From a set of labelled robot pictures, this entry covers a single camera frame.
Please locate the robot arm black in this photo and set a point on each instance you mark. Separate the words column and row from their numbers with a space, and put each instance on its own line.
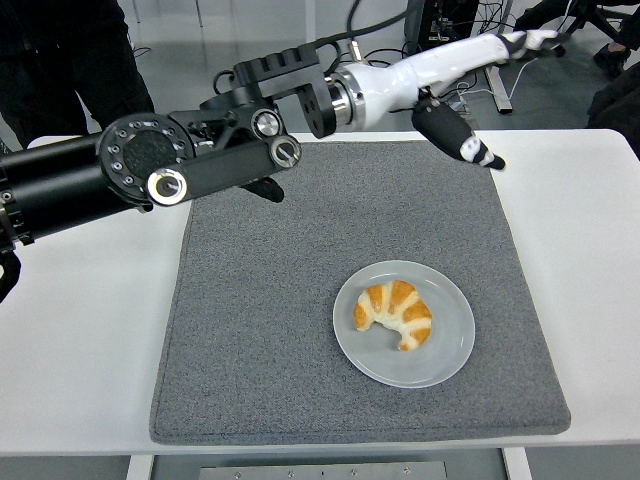
column 60, row 175

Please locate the seated person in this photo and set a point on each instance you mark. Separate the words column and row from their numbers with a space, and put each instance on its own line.
column 615, row 105

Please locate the black computer tower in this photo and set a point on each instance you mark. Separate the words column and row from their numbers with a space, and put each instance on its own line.
column 452, row 17

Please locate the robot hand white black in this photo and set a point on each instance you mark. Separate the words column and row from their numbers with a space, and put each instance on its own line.
column 400, row 80

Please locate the person in dark clothing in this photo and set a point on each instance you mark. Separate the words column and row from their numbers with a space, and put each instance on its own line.
column 50, row 50

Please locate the golden croissant bread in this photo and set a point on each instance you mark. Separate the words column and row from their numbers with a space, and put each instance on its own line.
column 400, row 305

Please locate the white table leg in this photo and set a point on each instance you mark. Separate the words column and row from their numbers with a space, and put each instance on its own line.
column 517, row 467
column 139, row 469

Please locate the metal floor socket box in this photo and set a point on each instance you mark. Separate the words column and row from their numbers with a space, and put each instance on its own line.
column 462, row 111

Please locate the pale grey round plate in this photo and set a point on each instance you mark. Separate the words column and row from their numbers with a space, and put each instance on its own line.
column 360, row 360

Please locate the black office chair base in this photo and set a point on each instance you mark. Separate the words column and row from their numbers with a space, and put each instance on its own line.
column 600, row 15

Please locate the grey fabric mat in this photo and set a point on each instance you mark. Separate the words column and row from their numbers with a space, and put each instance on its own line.
column 250, row 300

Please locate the grey metal plate with screws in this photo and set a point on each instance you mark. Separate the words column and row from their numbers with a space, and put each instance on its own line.
column 320, row 471

